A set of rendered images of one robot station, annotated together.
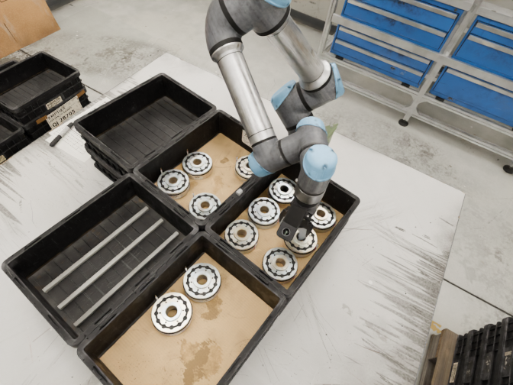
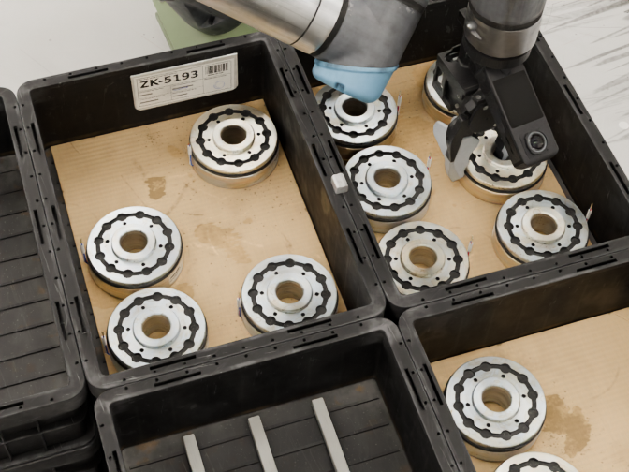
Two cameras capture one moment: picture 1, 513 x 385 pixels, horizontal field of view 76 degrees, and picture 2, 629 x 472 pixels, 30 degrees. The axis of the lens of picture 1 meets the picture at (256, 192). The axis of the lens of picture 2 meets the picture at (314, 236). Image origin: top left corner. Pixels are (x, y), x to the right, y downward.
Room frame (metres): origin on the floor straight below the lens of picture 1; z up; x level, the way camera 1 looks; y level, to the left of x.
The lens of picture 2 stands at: (0.12, 0.65, 1.92)
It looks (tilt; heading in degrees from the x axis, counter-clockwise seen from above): 55 degrees down; 308
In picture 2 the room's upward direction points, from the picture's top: 3 degrees clockwise
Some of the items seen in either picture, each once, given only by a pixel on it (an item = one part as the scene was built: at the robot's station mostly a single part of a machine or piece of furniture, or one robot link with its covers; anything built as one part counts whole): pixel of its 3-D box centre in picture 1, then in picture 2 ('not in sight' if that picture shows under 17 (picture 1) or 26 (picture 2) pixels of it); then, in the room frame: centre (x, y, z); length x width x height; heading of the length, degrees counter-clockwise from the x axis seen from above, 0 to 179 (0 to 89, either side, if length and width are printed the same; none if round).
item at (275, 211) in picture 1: (264, 211); (386, 181); (0.56, -0.03, 0.86); 0.10 x 0.10 x 0.01
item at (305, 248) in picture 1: (300, 237); (503, 154); (0.48, -0.16, 0.86); 0.10 x 0.10 x 0.01
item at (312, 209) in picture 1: (304, 204); (486, 70); (0.52, -0.14, 0.99); 0.09 x 0.08 x 0.12; 156
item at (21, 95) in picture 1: (46, 111); not in sight; (1.30, 1.25, 0.37); 0.40 x 0.30 x 0.45; 156
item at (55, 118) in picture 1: (66, 115); not in sight; (1.25, 1.10, 0.41); 0.31 x 0.02 x 0.16; 156
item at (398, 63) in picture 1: (387, 33); not in sight; (2.30, -0.72, 0.60); 0.72 x 0.03 x 0.56; 66
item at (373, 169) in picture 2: (264, 209); (387, 179); (0.56, -0.03, 0.86); 0.05 x 0.05 x 0.01
